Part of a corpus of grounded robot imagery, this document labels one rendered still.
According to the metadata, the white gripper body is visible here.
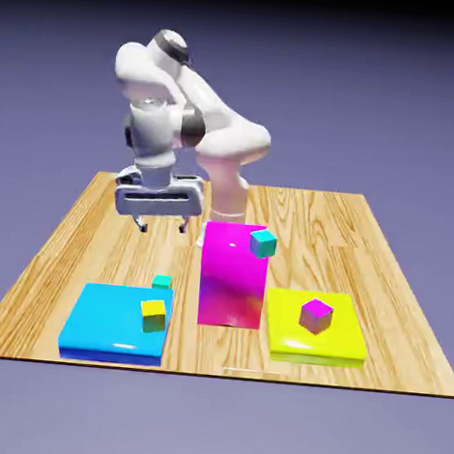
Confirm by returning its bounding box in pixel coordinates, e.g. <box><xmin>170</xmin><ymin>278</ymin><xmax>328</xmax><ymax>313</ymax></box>
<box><xmin>113</xmin><ymin>173</ymin><xmax>208</xmax><ymax>223</ymax></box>

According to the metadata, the small teal cube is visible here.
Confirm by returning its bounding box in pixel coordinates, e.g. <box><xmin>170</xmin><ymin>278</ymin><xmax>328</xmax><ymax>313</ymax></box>
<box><xmin>151</xmin><ymin>273</ymin><xmax>174</xmax><ymax>292</ymax></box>

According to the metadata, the small cyan cube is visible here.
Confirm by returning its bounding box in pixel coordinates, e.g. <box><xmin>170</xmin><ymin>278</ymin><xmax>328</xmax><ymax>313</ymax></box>
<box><xmin>247</xmin><ymin>228</ymin><xmax>279</xmax><ymax>261</ymax></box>

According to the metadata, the small yellow cube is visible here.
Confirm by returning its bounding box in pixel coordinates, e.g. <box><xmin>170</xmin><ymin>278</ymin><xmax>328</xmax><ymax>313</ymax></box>
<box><xmin>137</xmin><ymin>298</ymin><xmax>169</xmax><ymax>336</ymax></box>

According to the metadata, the small magenta cube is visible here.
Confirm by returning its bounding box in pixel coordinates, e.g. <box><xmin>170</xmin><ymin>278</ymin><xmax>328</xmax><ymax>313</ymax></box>
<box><xmin>298</xmin><ymin>296</ymin><xmax>336</xmax><ymax>337</ymax></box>

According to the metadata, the large magenta box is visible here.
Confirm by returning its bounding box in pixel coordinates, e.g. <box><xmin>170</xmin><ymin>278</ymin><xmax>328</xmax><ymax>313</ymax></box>
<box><xmin>195</xmin><ymin>219</ymin><xmax>271</xmax><ymax>331</ymax></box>

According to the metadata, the large blue box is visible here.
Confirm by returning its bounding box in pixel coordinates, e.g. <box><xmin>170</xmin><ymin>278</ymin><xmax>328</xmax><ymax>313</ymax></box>
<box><xmin>55</xmin><ymin>278</ymin><xmax>176</xmax><ymax>369</ymax></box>

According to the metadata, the large yellow box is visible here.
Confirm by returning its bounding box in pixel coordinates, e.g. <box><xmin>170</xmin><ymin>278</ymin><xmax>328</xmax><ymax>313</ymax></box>
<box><xmin>260</xmin><ymin>286</ymin><xmax>373</xmax><ymax>371</ymax></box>

